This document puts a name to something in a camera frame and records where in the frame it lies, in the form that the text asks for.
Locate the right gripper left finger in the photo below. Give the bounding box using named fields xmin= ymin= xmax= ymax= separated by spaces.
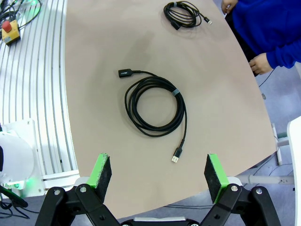
xmin=35 ymin=153 xmax=120 ymax=226

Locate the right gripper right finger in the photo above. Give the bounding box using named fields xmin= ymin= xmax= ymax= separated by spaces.
xmin=199 ymin=153 xmax=282 ymax=226

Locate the black USB cable grey tie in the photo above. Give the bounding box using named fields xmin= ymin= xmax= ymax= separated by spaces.
xmin=117 ymin=67 xmax=188 ymax=164

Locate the thin black extension cable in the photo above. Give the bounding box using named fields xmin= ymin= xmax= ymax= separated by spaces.
xmin=163 ymin=1 xmax=214 ymax=31

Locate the person's left forearm blue sleeve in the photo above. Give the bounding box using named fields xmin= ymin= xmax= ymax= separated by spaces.
xmin=265 ymin=35 xmax=301 ymax=69

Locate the person's left hand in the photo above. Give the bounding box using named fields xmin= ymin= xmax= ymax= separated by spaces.
xmin=248 ymin=52 xmax=274 ymax=76

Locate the person's right hand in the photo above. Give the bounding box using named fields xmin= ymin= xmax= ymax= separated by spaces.
xmin=221 ymin=0 xmax=236 ymax=15

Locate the person in blue hoodie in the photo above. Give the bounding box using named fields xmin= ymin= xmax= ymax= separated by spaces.
xmin=221 ymin=0 xmax=301 ymax=69

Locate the yellow emergency stop box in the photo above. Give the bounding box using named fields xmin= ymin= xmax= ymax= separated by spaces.
xmin=1 ymin=20 xmax=21 ymax=46

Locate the aluminium rail frame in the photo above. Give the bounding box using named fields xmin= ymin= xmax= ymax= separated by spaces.
xmin=0 ymin=0 xmax=80 ymax=190

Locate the loose black cable bundle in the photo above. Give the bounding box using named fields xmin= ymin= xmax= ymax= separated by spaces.
xmin=0 ymin=0 xmax=42 ymax=30

